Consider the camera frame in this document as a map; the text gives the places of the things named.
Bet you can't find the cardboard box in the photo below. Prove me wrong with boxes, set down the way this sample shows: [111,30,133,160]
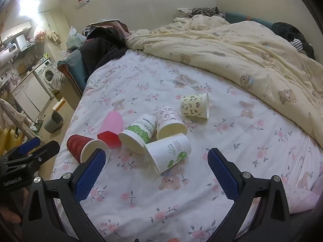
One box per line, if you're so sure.
[52,99,66,112]

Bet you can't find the white cup with green print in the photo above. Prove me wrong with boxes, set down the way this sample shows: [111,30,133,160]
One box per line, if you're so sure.
[144,132,192,175]

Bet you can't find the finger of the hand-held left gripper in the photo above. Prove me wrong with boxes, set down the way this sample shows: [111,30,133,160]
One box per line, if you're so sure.
[15,140,61,172]
[4,136,42,160]

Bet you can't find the red paper cup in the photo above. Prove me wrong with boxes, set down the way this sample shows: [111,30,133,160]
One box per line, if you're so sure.
[67,134,110,164]

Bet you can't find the white kitchen counter cabinet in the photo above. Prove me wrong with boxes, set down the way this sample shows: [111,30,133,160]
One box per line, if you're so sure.
[10,73,55,122]

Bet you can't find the teal pillow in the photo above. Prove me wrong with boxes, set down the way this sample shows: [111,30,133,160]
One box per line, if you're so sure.
[225,12,274,29]

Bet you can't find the striped cloth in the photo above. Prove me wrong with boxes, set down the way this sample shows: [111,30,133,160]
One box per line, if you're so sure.
[290,38,304,53]

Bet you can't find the dark clothes pile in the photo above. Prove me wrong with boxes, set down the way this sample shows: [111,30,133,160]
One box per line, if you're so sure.
[78,20,131,74]

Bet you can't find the teal bed frame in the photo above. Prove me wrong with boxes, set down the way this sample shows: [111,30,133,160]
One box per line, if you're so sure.
[57,49,89,97]

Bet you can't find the white water heater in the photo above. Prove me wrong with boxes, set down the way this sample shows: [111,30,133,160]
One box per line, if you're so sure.
[0,43,19,66]

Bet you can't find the grey trash bin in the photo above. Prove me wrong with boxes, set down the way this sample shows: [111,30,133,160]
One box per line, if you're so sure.
[44,112,64,134]

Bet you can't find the pink printed paper cup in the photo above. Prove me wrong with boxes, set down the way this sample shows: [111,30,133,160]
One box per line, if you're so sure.
[156,106,188,141]

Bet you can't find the black plush cloth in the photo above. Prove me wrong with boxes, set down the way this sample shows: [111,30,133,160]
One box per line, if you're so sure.
[271,22,316,60]

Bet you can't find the white washing machine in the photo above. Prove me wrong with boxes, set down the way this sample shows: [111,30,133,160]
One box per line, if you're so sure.
[34,59,60,99]

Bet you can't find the hanging beige towel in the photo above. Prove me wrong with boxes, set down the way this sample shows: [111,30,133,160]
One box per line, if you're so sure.
[0,98,26,132]

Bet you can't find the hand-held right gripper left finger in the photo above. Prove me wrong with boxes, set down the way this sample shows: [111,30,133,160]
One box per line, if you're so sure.
[21,148,110,242]

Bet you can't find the cream bear print comforter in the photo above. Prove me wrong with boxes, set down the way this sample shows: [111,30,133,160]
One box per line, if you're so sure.
[125,15,323,154]

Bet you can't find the yellow printed paper cup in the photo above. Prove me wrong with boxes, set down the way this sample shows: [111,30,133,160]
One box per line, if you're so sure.
[180,92,210,120]

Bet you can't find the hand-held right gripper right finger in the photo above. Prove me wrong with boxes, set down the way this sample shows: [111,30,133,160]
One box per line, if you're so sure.
[207,147,292,242]

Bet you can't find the pink and red cup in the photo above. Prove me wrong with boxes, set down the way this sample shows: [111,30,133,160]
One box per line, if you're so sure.
[97,111,124,149]

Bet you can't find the white cup with green label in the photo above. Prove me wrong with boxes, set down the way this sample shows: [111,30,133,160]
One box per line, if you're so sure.
[118,114,157,155]

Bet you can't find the white plastic bag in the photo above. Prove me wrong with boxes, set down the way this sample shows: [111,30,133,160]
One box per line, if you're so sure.
[67,26,88,48]

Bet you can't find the white upper cabinet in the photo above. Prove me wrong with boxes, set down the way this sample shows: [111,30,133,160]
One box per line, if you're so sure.
[0,20,32,42]

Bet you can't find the leopard print cloth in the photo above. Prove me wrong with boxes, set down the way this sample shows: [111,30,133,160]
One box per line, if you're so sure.
[191,6,225,19]

